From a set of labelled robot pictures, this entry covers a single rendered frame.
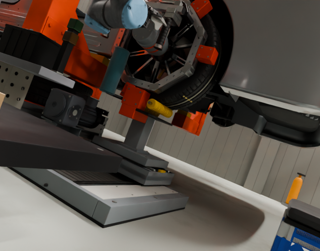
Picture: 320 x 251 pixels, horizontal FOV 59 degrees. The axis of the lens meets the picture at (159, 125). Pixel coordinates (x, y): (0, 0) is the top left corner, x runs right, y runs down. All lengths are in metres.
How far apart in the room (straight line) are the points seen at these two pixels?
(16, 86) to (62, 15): 0.62
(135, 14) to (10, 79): 0.58
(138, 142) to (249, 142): 3.80
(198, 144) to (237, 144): 0.73
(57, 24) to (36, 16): 0.11
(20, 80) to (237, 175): 4.52
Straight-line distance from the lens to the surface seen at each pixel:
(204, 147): 5.50
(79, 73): 1.88
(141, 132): 1.71
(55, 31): 1.72
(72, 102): 1.60
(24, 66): 1.13
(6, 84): 1.25
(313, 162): 5.27
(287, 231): 0.69
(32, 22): 1.74
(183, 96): 1.61
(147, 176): 1.52
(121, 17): 0.91
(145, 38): 1.53
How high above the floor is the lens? 0.39
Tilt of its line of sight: 1 degrees up
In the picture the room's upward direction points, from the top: 21 degrees clockwise
